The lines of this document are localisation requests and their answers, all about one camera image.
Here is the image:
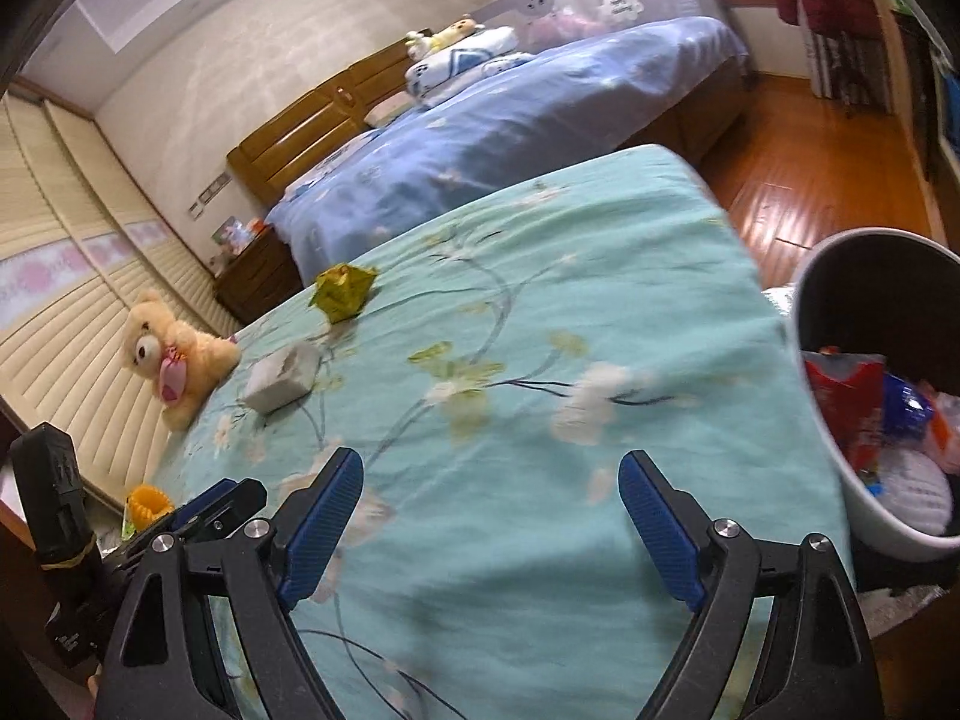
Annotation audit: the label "yellow plush toy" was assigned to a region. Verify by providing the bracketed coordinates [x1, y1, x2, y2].
[405, 17, 485, 59]

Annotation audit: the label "brown wooden cabinet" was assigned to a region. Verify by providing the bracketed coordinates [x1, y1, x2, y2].
[885, 0, 960, 248]

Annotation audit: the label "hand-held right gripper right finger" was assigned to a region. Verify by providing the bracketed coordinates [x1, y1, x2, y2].
[619, 450, 878, 720]

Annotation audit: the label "yellow green wrapper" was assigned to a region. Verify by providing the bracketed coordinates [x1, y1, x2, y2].
[309, 262, 378, 325]

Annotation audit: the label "white radiator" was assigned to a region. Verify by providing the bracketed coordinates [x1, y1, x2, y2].
[697, 0, 743, 53]

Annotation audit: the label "small picture frame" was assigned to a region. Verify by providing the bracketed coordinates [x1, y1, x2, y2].
[210, 216, 267, 252]

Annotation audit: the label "red snack packet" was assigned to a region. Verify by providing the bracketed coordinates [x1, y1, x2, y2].
[802, 347, 890, 485]

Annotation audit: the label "yellow orange plastic toy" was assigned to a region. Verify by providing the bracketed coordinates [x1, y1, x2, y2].
[124, 485, 175, 535]

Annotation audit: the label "teal floral bedsheet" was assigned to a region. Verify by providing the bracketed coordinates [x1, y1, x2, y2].
[154, 144, 856, 720]

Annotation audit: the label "wooden bed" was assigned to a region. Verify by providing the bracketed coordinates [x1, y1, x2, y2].
[227, 15, 752, 290]

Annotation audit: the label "white bin with black bag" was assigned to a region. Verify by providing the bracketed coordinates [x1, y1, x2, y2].
[784, 231, 960, 563]

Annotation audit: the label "cream louvered wardrobe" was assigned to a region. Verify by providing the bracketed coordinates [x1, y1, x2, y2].
[0, 90, 248, 496]

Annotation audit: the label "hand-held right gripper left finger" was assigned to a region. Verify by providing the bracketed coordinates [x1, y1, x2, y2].
[94, 448, 366, 720]

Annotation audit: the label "blue floral duvet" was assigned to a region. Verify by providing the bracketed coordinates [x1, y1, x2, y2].
[266, 15, 751, 290]

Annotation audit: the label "small white box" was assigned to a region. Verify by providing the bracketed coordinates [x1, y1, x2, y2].
[241, 345, 322, 412]

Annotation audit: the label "white foam fruit net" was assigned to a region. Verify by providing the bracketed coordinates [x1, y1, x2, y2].
[874, 450, 953, 537]

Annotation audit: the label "blue white wrapper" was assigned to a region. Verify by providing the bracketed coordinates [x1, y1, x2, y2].
[883, 373, 935, 436]

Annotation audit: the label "dark framed panel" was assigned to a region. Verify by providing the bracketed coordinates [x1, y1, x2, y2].
[911, 37, 960, 182]

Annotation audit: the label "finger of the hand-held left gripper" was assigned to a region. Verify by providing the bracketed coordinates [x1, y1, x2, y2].
[124, 478, 237, 542]
[180, 480, 269, 542]

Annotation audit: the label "pink plush toy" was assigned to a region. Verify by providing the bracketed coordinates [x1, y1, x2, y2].
[529, 7, 610, 44]

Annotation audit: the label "wall sockets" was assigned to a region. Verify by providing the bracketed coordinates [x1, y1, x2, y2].
[187, 172, 231, 220]

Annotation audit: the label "wooden nightstand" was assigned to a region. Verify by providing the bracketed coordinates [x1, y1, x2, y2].
[214, 229, 305, 325]

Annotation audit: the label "blue white patterned pillow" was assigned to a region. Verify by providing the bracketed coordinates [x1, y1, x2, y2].
[405, 25, 537, 107]

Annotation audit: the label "patterned window curtain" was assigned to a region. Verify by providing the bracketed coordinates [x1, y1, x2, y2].
[806, 11, 901, 119]

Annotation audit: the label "cream teddy bear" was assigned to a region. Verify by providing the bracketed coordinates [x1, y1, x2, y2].
[122, 289, 242, 432]

